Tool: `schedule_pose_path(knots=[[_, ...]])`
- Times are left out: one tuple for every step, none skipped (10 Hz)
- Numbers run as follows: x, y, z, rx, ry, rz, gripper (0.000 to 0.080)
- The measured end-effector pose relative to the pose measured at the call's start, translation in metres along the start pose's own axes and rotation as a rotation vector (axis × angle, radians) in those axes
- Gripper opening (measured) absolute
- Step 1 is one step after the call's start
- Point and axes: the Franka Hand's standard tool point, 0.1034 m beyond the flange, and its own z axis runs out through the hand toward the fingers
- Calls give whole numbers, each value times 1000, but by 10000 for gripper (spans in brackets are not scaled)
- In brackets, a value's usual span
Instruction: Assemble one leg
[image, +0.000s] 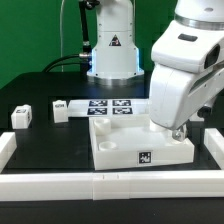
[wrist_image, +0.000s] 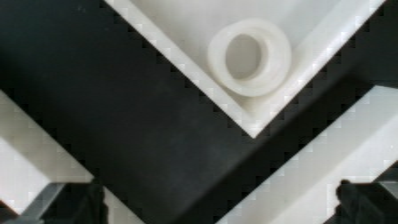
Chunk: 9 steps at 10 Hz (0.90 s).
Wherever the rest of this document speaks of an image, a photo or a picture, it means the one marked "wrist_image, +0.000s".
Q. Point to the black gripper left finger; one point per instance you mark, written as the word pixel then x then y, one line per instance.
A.
pixel 68 204

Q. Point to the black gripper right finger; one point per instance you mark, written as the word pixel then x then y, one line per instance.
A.
pixel 369 201

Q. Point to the white square tabletop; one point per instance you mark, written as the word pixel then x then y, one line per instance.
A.
pixel 248 45

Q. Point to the white U-shaped obstacle fence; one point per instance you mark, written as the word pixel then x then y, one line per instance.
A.
pixel 351 154

